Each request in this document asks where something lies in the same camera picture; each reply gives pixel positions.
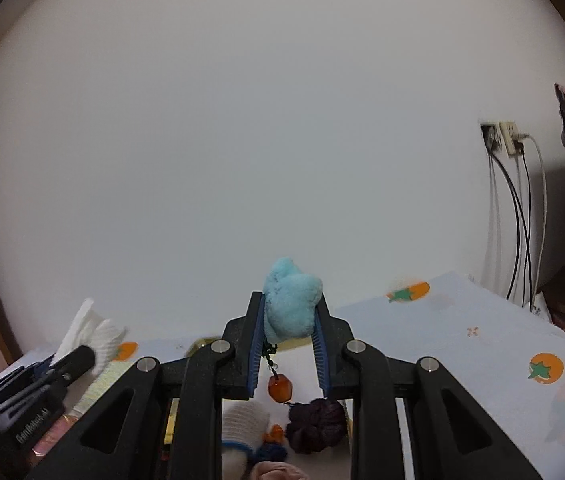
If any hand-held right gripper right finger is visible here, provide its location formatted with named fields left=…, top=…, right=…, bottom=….
left=313, top=297, right=543, bottom=480

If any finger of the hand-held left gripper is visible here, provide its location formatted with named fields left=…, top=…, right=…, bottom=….
left=48, top=345, right=97, bottom=385

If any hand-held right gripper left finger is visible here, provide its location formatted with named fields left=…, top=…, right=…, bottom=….
left=27, top=291, right=266, bottom=480

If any white ribbed sock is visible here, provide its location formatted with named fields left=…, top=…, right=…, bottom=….
left=51, top=297, right=128, bottom=376

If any light blue plush star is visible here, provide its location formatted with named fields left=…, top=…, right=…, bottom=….
left=261, top=257, right=324, bottom=403

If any pink soft cloth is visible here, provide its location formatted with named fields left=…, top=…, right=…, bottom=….
left=250, top=461, right=308, bottom=480

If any person's left hand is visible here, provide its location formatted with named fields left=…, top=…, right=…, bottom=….
left=32, top=414, right=81, bottom=456

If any purple scrunchie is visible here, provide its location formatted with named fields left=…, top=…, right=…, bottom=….
left=286, top=398, right=348, bottom=455

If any white sock with blue stripe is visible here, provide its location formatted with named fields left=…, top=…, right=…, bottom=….
left=221, top=402, right=270, bottom=480

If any dark blue pompom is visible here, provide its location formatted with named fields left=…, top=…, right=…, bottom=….
left=252, top=442, right=288, bottom=463

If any fruit print tablecloth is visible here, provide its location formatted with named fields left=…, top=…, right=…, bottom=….
left=0, top=271, right=565, bottom=480

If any black cable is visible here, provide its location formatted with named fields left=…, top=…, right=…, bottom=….
left=489, top=150, right=533, bottom=308
left=506, top=150, right=532, bottom=301

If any dark wall outlet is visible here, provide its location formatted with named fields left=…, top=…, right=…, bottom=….
left=481, top=121, right=504, bottom=157

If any white cable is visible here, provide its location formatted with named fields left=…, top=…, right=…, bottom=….
left=522, top=132, right=548, bottom=306

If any white wall outlet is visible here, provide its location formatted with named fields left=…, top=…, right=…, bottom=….
left=498, top=120, right=522, bottom=157

